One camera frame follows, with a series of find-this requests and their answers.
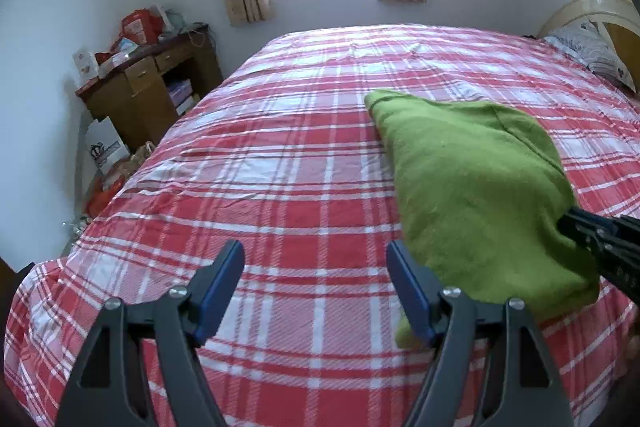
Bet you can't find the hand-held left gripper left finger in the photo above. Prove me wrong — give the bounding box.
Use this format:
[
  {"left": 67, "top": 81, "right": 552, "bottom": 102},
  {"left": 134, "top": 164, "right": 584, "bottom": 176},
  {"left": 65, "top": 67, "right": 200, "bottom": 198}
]
[{"left": 54, "top": 239, "right": 246, "bottom": 427}]

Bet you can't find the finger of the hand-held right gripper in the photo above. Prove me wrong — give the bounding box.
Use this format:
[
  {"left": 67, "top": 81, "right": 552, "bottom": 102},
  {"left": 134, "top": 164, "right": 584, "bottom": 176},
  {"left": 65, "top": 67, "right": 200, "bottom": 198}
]
[{"left": 556, "top": 206, "right": 640, "bottom": 308}]

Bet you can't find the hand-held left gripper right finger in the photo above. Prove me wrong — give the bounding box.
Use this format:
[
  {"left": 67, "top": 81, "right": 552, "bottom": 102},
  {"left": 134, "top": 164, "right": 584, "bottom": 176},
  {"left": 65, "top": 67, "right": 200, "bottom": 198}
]
[{"left": 386, "top": 239, "right": 576, "bottom": 427}]

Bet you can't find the green striped knit sweater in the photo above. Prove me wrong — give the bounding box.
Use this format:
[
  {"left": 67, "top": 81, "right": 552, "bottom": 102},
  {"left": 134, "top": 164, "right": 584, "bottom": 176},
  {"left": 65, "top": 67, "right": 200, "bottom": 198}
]
[{"left": 364, "top": 88, "right": 601, "bottom": 350}]

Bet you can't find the bed with red plaid sheet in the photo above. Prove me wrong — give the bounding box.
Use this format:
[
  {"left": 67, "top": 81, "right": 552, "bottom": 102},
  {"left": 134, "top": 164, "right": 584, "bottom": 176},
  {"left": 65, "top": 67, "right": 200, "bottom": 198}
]
[{"left": 2, "top": 24, "right": 640, "bottom": 427}]

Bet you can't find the red plastic bag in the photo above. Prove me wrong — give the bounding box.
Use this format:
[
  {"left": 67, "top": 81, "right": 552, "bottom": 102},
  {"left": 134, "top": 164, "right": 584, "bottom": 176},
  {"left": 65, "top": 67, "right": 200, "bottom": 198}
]
[{"left": 85, "top": 177, "right": 126, "bottom": 218}]

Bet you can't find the tan bag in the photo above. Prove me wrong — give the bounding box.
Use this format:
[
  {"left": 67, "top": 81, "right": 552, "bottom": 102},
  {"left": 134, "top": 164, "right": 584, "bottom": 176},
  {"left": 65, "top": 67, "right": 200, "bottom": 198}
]
[{"left": 127, "top": 141, "right": 157, "bottom": 172}]

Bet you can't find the white paper bag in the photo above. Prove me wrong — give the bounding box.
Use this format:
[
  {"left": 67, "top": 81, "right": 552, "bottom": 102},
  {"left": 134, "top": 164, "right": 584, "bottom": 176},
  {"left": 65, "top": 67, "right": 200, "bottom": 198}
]
[{"left": 84, "top": 117, "right": 131, "bottom": 178}]

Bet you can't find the striped pillow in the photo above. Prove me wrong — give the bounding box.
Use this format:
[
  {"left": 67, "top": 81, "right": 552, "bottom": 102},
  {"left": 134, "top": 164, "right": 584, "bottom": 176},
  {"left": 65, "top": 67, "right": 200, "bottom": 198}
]
[{"left": 544, "top": 23, "right": 636, "bottom": 90}]

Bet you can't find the stack of books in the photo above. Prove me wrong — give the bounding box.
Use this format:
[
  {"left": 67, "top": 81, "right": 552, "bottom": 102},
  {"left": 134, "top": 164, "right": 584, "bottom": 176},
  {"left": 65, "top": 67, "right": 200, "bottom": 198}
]
[{"left": 167, "top": 79, "right": 196, "bottom": 116}]

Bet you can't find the wooden desk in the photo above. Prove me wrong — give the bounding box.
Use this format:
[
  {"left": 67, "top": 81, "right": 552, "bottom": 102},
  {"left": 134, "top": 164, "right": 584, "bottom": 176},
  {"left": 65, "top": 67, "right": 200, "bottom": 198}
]
[{"left": 75, "top": 24, "right": 224, "bottom": 150}]

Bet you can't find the cream bed headboard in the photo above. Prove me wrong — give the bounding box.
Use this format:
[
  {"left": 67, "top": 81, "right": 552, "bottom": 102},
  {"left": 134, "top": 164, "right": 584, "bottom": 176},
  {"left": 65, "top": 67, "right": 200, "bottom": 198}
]
[{"left": 537, "top": 0, "right": 640, "bottom": 92}]

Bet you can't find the light blue packet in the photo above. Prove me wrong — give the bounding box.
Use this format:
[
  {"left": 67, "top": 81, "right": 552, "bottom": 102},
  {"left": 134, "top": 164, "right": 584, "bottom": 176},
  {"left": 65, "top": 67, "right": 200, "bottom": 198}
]
[{"left": 111, "top": 39, "right": 138, "bottom": 60}]

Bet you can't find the white printed box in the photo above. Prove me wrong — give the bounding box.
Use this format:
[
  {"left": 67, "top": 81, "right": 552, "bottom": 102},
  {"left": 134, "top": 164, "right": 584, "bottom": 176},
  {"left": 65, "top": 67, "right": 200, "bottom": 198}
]
[{"left": 72, "top": 49, "right": 99, "bottom": 88}]

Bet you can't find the red bag on desk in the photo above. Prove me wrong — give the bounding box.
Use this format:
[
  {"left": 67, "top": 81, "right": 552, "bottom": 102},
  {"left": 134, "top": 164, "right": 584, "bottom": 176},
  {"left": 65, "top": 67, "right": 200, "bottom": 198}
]
[{"left": 121, "top": 8, "right": 154, "bottom": 46}]

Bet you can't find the white shopping bag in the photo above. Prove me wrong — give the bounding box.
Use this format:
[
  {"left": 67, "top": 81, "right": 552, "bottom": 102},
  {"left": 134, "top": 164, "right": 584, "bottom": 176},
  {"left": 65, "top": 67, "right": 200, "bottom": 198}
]
[{"left": 149, "top": 4, "right": 173, "bottom": 35}]

